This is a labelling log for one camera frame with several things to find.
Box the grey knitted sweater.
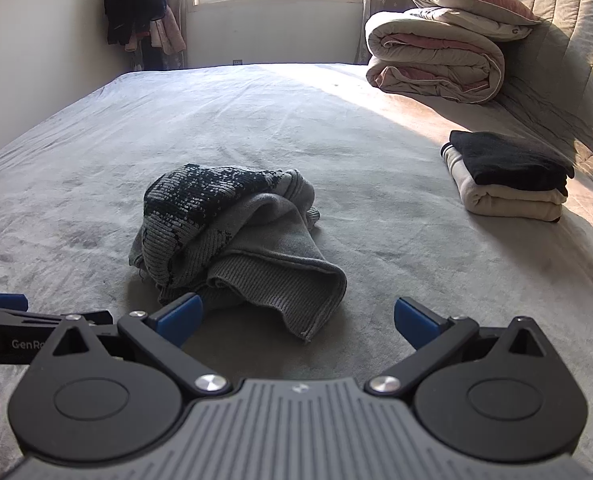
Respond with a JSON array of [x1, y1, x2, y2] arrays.
[[128, 163, 348, 343]]

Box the hanging pink clothes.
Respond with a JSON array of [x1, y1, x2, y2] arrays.
[[125, 5, 187, 56]]

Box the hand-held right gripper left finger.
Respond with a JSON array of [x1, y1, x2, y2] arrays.
[[32, 294, 232, 397]]

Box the folded beige garment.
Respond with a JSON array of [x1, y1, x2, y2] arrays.
[[440, 141, 568, 223]]

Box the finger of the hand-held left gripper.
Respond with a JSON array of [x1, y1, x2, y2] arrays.
[[0, 292, 30, 312]]

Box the folded beige and pink quilt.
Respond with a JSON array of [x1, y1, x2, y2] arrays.
[[365, 7, 506, 105]]

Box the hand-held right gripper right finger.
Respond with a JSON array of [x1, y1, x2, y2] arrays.
[[366, 297, 562, 397]]

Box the folded black garment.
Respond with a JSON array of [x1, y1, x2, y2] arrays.
[[449, 131, 575, 197]]

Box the beige quilted bedspread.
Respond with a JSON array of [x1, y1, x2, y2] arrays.
[[481, 0, 593, 306]]

